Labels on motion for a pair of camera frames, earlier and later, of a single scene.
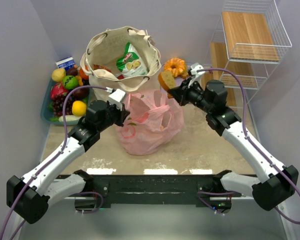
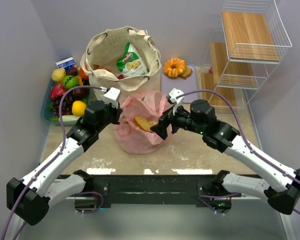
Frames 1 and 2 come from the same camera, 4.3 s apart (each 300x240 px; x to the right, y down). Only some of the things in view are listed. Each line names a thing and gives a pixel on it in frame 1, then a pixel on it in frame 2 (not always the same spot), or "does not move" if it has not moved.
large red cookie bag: [96, 66] does not move
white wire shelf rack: [248, 45] does not move
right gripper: [180, 92] → [169, 121]
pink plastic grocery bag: [155, 120] does not move
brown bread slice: [167, 80] → [144, 123]
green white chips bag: [132, 64] does not move
